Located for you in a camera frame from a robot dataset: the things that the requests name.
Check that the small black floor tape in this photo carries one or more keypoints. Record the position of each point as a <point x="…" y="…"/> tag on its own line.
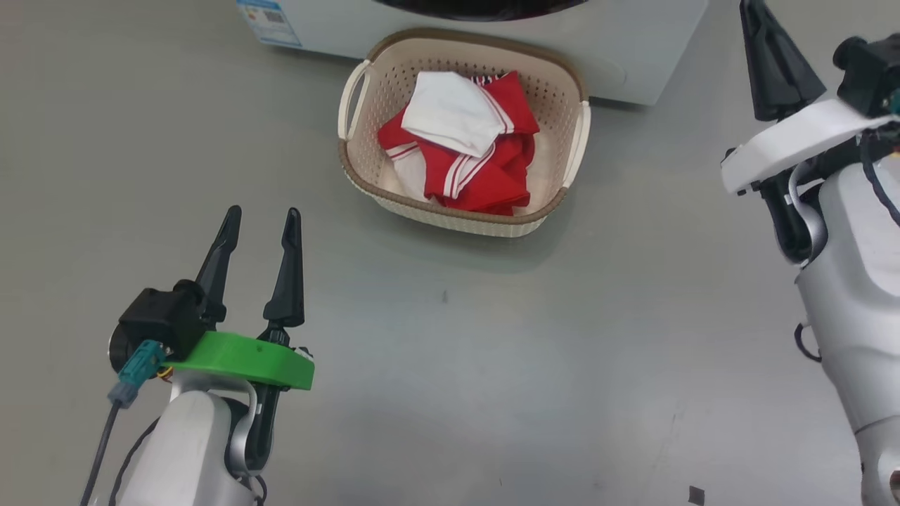
<point x="696" y="495"/>

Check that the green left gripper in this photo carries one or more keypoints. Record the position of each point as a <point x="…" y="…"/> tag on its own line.
<point x="246" y="355"/>

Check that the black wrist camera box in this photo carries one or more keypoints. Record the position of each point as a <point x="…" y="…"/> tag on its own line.
<point x="872" y="74"/>
<point x="162" y="316"/>

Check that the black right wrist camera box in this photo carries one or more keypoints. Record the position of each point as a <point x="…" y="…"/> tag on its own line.
<point x="872" y="74"/>

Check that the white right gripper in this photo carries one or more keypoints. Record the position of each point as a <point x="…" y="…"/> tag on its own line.
<point x="787" y="140"/>

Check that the cream perforated basket brown rim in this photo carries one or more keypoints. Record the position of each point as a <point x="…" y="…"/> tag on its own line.
<point x="365" y="161"/>

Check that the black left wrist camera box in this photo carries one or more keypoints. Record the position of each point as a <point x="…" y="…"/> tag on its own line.
<point x="162" y="316"/>

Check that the white and red striped garment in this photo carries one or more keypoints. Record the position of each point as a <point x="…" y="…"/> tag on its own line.
<point x="450" y="112"/>

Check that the blue energy label sticker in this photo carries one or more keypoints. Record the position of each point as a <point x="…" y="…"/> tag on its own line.
<point x="268" y="21"/>

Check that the white front-load washing machine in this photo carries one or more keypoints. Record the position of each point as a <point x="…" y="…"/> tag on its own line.
<point x="647" y="49"/>

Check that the black round glass washer door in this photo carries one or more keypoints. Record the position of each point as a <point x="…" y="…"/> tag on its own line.
<point x="478" y="8"/>

